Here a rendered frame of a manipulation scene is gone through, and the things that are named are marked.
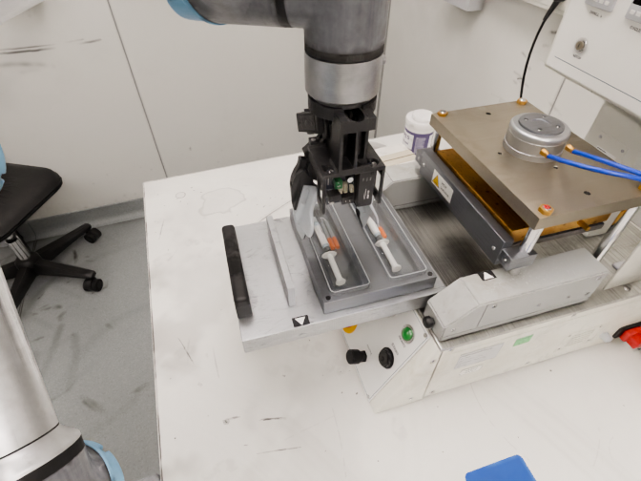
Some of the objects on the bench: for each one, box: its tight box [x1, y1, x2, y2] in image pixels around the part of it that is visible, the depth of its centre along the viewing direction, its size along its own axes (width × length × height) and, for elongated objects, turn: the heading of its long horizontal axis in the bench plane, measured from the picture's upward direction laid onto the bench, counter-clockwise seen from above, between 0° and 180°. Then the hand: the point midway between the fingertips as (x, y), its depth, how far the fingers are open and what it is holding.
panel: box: [341, 309, 431, 403], centre depth 71 cm, size 2×30×19 cm, turn 16°
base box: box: [370, 296, 641, 413], centre depth 75 cm, size 54×38×17 cm
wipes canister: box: [403, 109, 434, 156], centre depth 114 cm, size 9×9×15 cm
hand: (331, 222), depth 56 cm, fingers open, 8 cm apart
